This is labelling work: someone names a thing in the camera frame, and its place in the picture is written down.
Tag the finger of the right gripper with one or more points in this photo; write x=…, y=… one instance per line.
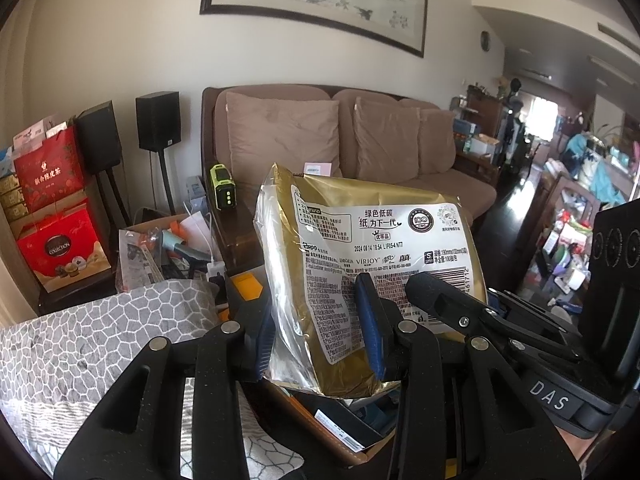
x=473, y=318

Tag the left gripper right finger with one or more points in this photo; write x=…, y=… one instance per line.
x=384, y=331

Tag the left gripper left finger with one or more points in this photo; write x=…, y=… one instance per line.
x=255, y=318

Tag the orange book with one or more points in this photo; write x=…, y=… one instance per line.
x=245, y=287

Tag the green portable speaker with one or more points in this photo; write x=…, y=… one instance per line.
x=223, y=187

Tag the right sofa cushion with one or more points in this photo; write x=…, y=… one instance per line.
x=437, y=150

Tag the sofa cushion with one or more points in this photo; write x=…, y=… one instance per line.
x=437, y=150
x=387, y=139
x=264, y=132

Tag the pink booklet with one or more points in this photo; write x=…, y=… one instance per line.
x=322, y=169

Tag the middle sofa cushion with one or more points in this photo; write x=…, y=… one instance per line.
x=387, y=139

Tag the left sofa cushion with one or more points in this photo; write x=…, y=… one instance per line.
x=264, y=132

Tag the brown fabric sofa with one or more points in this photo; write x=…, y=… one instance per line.
x=475, y=196

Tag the grey patterned fleece blanket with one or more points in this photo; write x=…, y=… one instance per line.
x=140, y=385

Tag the red chocolate gift box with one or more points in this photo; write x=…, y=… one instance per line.
x=64, y=249

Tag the right black speaker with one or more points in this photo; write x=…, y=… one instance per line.
x=158, y=120

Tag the black speaker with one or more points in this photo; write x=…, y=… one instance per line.
x=158, y=120
x=98, y=139

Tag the left black speaker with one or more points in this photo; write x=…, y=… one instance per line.
x=98, y=139

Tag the red tea gift bag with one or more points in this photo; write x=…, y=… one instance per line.
x=52, y=171

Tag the round wall clock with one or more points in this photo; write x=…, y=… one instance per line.
x=485, y=40

